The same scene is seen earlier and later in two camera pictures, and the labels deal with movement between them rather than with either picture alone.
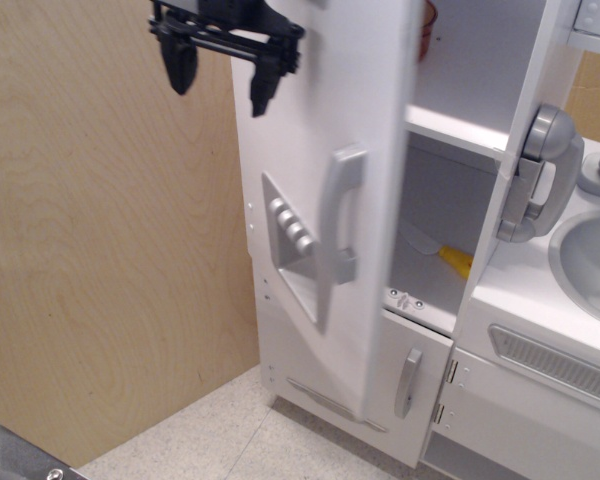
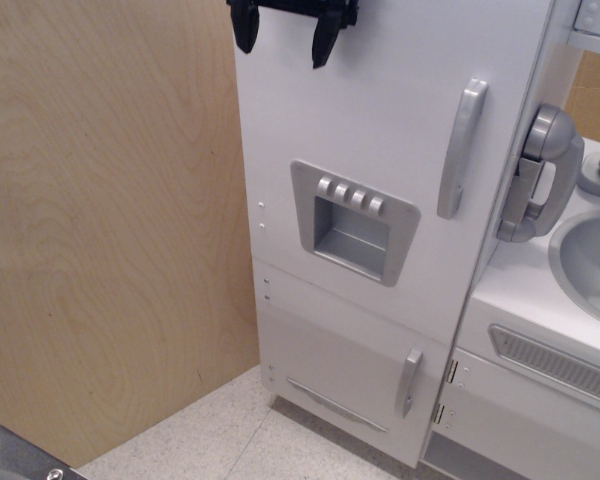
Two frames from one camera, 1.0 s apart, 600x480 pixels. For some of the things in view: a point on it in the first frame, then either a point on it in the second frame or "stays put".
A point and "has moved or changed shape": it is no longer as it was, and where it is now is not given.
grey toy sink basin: [584, 258] stays put
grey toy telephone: [545, 186] stays put
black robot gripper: [251, 27] to [343, 11]
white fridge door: [326, 171] has moved or changed shape
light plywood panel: [116, 286] stays put
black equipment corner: [19, 459] stays put
